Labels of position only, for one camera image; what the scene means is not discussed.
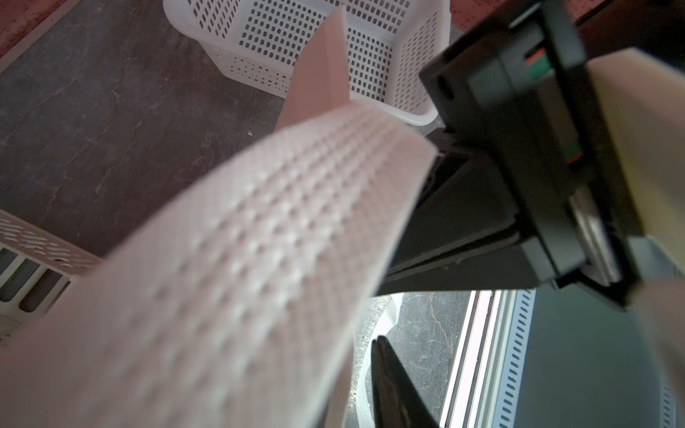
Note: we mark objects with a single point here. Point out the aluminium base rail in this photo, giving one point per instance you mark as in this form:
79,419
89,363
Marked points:
487,372

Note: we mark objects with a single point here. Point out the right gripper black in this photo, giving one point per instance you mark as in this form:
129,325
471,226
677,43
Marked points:
527,188

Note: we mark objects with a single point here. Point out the white desktop file organizer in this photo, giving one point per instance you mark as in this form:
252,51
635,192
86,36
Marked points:
36,268

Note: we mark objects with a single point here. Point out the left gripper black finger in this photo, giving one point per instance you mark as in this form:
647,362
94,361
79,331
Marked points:
396,401

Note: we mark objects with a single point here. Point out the white perforated plastic basket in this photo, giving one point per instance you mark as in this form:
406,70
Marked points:
373,49

